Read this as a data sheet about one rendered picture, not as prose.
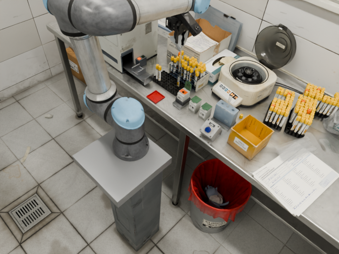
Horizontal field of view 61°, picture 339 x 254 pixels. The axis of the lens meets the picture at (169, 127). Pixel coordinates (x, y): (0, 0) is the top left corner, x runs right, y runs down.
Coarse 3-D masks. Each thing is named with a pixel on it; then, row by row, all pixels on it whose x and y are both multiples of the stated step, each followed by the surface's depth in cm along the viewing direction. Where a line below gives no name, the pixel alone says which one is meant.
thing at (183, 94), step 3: (180, 90) 140; (183, 90) 140; (186, 90) 140; (180, 93) 139; (183, 93) 138; (186, 93) 139; (189, 93) 140; (177, 96) 141; (180, 96) 140; (183, 96) 138; (186, 96) 140; (180, 99) 141; (183, 99) 140; (186, 99) 142
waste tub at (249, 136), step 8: (248, 120) 131; (256, 120) 127; (232, 128) 122; (240, 128) 130; (248, 128) 133; (256, 128) 129; (264, 128) 126; (232, 136) 125; (240, 136) 121; (248, 136) 132; (256, 136) 132; (264, 136) 128; (232, 144) 127; (240, 144) 123; (248, 144) 119; (256, 144) 129; (264, 144) 125; (240, 152) 126; (248, 152) 122; (256, 152) 123
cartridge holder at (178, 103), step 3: (177, 99) 142; (189, 99) 143; (174, 102) 143; (177, 102) 143; (180, 102) 142; (183, 102) 140; (186, 102) 143; (177, 105) 142; (180, 105) 142; (183, 105) 142; (180, 108) 141
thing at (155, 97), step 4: (152, 92) 148; (156, 92) 149; (148, 96) 147; (152, 96) 147; (156, 96) 147; (160, 96) 147; (164, 96) 146; (152, 100) 144; (156, 100) 145; (160, 100) 145
